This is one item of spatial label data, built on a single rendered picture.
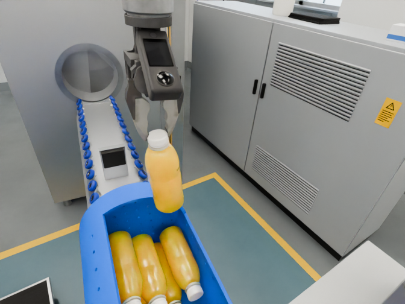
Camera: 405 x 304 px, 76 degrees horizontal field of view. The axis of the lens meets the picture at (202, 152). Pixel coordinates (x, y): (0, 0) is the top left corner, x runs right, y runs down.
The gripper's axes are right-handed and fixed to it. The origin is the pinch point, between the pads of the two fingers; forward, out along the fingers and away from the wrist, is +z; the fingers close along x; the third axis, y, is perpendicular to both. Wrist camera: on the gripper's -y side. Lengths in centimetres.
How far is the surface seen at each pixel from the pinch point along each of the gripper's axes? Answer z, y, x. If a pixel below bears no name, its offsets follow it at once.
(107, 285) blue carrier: 22.8, -12.2, 13.9
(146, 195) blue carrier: 20.0, 5.3, 1.9
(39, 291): 128, 62, 56
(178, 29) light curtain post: -7, 64, -27
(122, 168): 45, 51, 3
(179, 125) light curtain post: 36, 64, -29
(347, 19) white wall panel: -1, 136, -211
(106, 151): 35, 51, 8
